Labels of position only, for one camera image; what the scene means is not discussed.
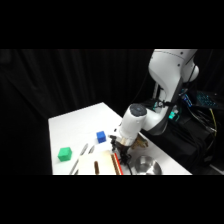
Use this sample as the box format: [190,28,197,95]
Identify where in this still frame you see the grey wooden board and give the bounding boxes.
[76,150,116,176]

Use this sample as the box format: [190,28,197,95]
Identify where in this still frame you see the silver metal bowl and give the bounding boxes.
[134,155,164,176]

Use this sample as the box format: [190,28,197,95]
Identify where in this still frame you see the green cube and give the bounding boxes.
[57,146,73,163]

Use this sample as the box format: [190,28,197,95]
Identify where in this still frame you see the black curtain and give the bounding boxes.
[0,49,224,176]

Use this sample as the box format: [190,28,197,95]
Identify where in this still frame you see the green status light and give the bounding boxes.
[167,108,181,122]

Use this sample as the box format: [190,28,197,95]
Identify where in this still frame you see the blue lit device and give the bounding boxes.
[179,89,194,108]

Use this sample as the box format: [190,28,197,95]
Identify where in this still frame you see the silver metal bar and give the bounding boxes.
[68,158,81,176]
[78,143,90,157]

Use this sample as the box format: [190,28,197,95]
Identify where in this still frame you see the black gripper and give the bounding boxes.
[109,133,133,167]

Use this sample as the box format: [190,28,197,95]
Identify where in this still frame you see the blue cube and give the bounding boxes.
[96,130,107,144]

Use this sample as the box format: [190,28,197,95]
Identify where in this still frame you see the backlit keyboard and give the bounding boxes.
[195,90,222,109]

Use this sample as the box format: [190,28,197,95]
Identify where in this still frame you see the black robot stand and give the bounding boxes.
[139,99,224,175]

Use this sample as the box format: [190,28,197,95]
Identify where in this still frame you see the brown braided rope toy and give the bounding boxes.
[131,133,149,151]

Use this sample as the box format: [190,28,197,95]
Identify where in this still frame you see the yellow cable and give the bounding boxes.
[208,107,219,138]

